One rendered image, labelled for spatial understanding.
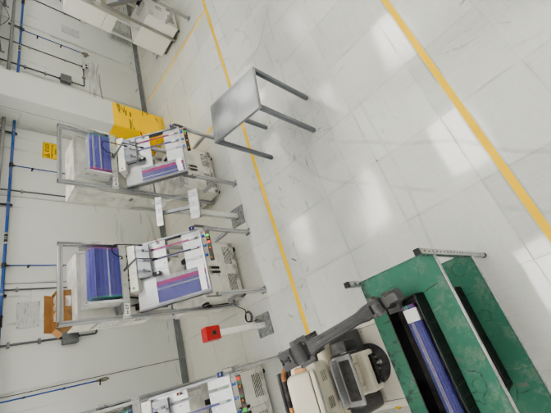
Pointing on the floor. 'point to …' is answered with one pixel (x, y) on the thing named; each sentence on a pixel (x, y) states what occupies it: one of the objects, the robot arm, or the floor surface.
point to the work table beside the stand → (239, 111)
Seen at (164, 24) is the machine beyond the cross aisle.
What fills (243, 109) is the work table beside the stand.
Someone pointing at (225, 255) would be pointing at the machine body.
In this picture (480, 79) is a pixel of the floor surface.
